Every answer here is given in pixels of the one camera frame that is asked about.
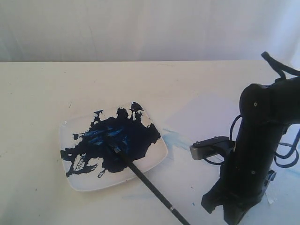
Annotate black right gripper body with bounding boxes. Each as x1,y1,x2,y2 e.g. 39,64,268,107
201,121,285,222

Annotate black paintbrush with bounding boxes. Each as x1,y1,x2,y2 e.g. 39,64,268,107
106,143,190,225

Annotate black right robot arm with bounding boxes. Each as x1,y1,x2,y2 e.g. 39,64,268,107
201,77,300,225

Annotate white paper sheet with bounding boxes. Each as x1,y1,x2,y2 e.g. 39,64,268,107
163,94,239,150

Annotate white square paint plate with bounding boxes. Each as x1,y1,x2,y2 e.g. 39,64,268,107
59,102,168,192

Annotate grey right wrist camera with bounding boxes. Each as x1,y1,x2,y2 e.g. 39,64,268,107
190,136,235,160

